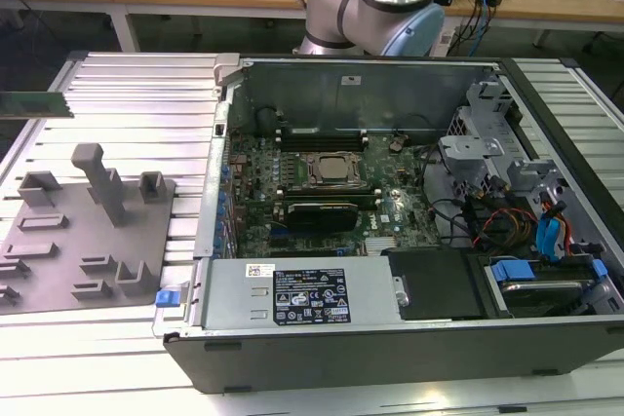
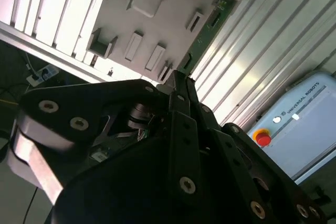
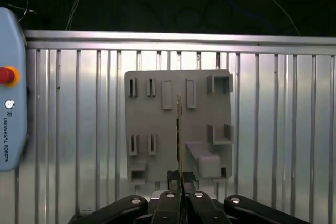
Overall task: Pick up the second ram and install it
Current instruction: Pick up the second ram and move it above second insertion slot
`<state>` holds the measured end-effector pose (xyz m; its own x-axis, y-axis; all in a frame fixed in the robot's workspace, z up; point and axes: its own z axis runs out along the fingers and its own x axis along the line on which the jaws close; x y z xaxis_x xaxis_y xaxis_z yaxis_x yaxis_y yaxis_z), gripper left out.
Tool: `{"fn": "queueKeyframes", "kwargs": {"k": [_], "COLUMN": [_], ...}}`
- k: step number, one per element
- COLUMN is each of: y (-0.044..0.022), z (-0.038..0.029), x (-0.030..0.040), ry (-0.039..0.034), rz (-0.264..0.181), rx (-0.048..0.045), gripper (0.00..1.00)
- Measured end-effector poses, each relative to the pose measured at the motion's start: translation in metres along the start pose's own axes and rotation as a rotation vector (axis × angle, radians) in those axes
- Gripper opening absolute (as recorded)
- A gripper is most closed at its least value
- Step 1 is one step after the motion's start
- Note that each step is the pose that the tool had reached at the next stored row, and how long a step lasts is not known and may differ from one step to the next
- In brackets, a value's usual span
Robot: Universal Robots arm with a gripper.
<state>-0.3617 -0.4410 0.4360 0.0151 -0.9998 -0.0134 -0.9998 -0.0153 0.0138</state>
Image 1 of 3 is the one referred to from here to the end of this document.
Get black plastic bay cover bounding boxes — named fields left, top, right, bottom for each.
left=379, top=246, right=488, bottom=323

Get grey metal drive cage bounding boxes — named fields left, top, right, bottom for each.
left=437, top=78, right=572, bottom=206

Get silver chipset heat sink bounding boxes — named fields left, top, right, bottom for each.
left=363, top=235, right=400, bottom=257

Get installed RAM stick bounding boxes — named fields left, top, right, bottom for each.
left=280, top=126, right=367, bottom=139

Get black graphics card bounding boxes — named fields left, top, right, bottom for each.
left=282, top=199, right=361, bottom=233

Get red orange power wires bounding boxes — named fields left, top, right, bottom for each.
left=480, top=208, right=538, bottom=247

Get black open PC case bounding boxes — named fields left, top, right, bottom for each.
left=150, top=53, right=624, bottom=396

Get blue flat data wire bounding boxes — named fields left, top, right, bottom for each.
left=534, top=191, right=572, bottom=257

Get black wire bundle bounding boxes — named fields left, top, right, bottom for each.
left=419, top=144, right=473, bottom=247

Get grey parts rack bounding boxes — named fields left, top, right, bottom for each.
left=0, top=141, right=179, bottom=316

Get green RAM stick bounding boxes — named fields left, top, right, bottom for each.
left=0, top=91, right=76, bottom=120

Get green motherboard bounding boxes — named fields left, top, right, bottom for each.
left=221, top=127, right=444, bottom=259

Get hard disk in blue carrier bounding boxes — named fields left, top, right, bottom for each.
left=484, top=258, right=609, bottom=319

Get CPU in socket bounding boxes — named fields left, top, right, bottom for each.
left=304, top=151, right=368, bottom=188

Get grey power supply unit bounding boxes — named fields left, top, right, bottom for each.
left=201, top=257, right=407, bottom=330

